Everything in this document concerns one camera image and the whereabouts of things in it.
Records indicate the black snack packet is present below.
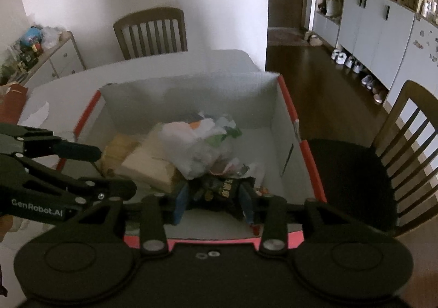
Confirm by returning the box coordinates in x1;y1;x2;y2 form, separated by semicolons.
186;174;258;220

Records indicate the yellow plush toy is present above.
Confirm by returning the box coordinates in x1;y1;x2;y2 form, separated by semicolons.
101;134;140;177

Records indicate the white plastic bag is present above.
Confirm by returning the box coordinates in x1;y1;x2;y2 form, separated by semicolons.
159;113;243;180

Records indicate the red cardboard shoe box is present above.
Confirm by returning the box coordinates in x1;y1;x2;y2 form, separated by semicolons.
59;73;324;249

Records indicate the white paper sheet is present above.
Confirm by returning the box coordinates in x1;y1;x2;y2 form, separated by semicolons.
21;102;50;128

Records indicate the red paper bag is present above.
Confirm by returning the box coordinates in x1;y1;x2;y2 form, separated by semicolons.
0;82;28;125

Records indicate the white drawer sideboard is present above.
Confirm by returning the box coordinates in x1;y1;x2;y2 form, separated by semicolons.
18;31;86;90

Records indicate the wooden chair with black cushion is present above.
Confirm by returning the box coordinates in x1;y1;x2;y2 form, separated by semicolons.
308;80;437;236

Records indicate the dark wooden slatted chair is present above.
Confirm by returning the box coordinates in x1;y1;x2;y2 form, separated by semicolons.
113;7;188;60

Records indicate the white wall cabinet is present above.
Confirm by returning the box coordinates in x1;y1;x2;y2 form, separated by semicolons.
313;0;437;105

